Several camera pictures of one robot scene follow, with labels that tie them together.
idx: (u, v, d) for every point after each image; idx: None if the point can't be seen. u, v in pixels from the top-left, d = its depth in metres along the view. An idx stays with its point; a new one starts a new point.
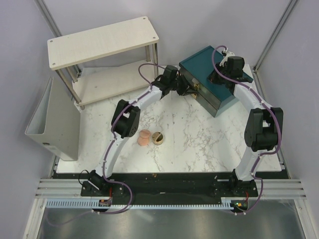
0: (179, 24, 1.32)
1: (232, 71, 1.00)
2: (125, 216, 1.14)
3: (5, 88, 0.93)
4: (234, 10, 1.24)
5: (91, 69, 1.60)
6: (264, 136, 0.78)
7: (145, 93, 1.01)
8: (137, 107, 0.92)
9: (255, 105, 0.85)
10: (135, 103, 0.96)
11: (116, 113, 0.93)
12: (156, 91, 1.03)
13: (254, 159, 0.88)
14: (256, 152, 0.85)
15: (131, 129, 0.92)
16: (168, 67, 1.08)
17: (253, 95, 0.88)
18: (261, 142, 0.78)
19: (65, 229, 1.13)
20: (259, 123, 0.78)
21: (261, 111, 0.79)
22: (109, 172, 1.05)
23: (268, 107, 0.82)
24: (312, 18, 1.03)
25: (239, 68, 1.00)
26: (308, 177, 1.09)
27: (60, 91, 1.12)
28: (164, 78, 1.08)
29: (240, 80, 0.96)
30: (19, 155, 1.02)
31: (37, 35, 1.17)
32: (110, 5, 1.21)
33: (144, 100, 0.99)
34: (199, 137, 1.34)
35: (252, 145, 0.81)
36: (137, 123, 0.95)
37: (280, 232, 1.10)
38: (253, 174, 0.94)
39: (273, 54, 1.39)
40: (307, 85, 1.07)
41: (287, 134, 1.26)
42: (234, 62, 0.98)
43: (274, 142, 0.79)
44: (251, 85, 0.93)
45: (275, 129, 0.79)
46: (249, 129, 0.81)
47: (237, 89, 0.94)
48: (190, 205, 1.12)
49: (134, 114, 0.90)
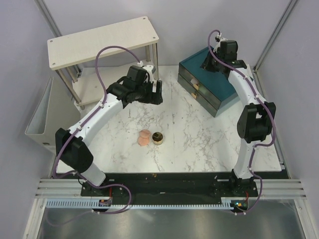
0: (179, 24, 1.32)
1: (226, 56, 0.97)
2: (126, 216, 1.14)
3: (5, 87, 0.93)
4: (234, 10, 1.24)
5: (91, 69, 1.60)
6: (256, 128, 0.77)
7: (95, 111, 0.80)
8: (79, 138, 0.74)
9: (249, 99, 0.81)
10: (78, 131, 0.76)
11: (58, 146, 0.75)
12: (111, 103, 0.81)
13: (249, 152, 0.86)
14: (250, 144, 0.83)
15: (79, 164, 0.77)
16: (134, 68, 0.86)
17: (248, 86, 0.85)
18: (253, 134, 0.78)
19: (65, 229, 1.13)
20: (252, 117, 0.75)
21: (254, 106, 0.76)
22: (97, 181, 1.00)
23: (262, 102, 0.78)
24: (312, 18, 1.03)
25: (234, 52, 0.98)
26: (308, 178, 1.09)
27: (61, 91, 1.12)
28: (128, 80, 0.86)
29: (235, 65, 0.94)
30: (19, 155, 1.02)
31: (37, 36, 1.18)
32: (110, 5, 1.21)
33: (91, 122, 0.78)
34: (199, 137, 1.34)
35: (245, 137, 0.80)
36: (86, 155, 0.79)
37: (280, 232, 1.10)
38: (250, 168, 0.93)
39: (273, 55, 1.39)
40: (307, 85, 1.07)
41: (287, 134, 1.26)
42: (228, 46, 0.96)
43: (265, 133, 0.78)
44: (246, 72, 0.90)
45: (267, 122, 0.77)
46: (242, 121, 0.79)
47: (232, 76, 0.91)
48: (190, 205, 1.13)
49: (77, 149, 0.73)
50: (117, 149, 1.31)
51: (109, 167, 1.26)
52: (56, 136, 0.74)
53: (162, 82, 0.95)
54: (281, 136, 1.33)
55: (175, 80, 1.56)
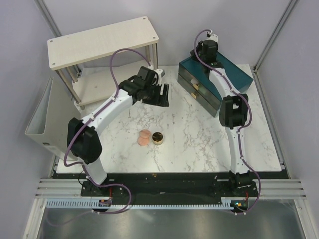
0: (179, 24, 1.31)
1: (206, 56, 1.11)
2: (126, 217, 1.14)
3: (5, 87, 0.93)
4: (234, 10, 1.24)
5: (91, 69, 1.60)
6: (234, 116, 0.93)
7: (107, 104, 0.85)
8: (91, 128, 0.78)
9: (227, 92, 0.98)
10: (91, 121, 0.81)
11: (70, 135, 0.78)
12: (122, 98, 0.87)
13: (236, 139, 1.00)
14: (234, 130, 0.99)
15: (88, 154, 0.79)
16: (144, 67, 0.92)
17: (225, 82, 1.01)
18: (234, 120, 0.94)
19: (65, 229, 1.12)
20: (231, 108, 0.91)
21: (231, 98, 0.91)
22: (98, 179, 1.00)
23: (238, 94, 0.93)
24: (312, 18, 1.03)
25: (214, 53, 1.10)
26: (308, 178, 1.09)
27: (60, 91, 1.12)
28: (138, 78, 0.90)
29: (214, 66, 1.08)
30: (18, 155, 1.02)
31: (37, 35, 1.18)
32: (110, 5, 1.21)
33: (103, 115, 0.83)
34: (199, 137, 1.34)
35: (227, 125, 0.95)
36: (97, 146, 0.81)
37: (280, 232, 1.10)
38: (243, 157, 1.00)
39: (273, 55, 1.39)
40: (307, 85, 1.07)
41: (287, 134, 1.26)
42: (209, 49, 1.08)
43: (243, 119, 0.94)
44: (224, 71, 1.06)
45: (243, 110, 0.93)
46: (223, 112, 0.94)
47: (211, 75, 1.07)
48: (190, 205, 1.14)
49: (88, 138, 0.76)
50: (117, 149, 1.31)
51: (109, 166, 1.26)
52: (70, 125, 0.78)
53: (169, 86, 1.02)
54: (281, 136, 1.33)
55: (175, 81, 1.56)
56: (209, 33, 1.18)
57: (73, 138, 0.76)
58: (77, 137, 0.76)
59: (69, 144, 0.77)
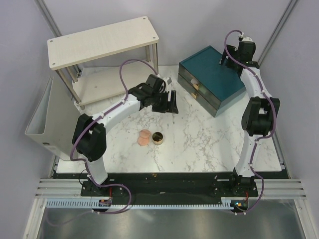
0: (179, 24, 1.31)
1: (241, 55, 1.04)
2: (126, 217, 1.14)
3: (5, 87, 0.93)
4: (234, 10, 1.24)
5: (91, 69, 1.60)
6: (258, 122, 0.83)
7: (117, 106, 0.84)
8: (101, 124, 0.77)
9: (256, 93, 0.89)
10: (100, 118, 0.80)
11: (78, 131, 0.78)
12: (132, 101, 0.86)
13: (251, 146, 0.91)
14: (252, 137, 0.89)
15: (93, 151, 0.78)
16: (153, 76, 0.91)
17: (257, 83, 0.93)
18: (256, 127, 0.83)
19: (65, 229, 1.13)
20: (256, 110, 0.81)
21: (259, 100, 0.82)
22: (101, 178, 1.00)
23: (268, 97, 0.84)
24: (312, 18, 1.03)
25: (250, 53, 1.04)
26: (308, 178, 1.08)
27: (60, 91, 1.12)
28: (146, 86, 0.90)
29: (247, 65, 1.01)
30: (18, 155, 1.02)
31: (37, 36, 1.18)
32: (109, 5, 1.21)
33: (112, 114, 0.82)
34: (199, 137, 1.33)
35: (247, 129, 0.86)
36: (103, 143, 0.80)
37: (280, 232, 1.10)
38: (251, 165, 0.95)
39: (273, 54, 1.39)
40: (308, 84, 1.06)
41: (287, 134, 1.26)
42: (244, 47, 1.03)
43: (268, 128, 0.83)
44: (258, 71, 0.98)
45: (270, 117, 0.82)
46: (246, 115, 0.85)
47: (243, 73, 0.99)
48: (190, 205, 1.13)
49: (96, 134, 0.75)
50: (117, 149, 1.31)
51: (110, 166, 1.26)
52: (79, 120, 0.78)
53: (175, 92, 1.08)
54: (281, 136, 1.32)
55: (175, 80, 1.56)
56: (241, 36, 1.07)
57: (80, 133, 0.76)
58: (84, 133, 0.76)
59: (76, 139, 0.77)
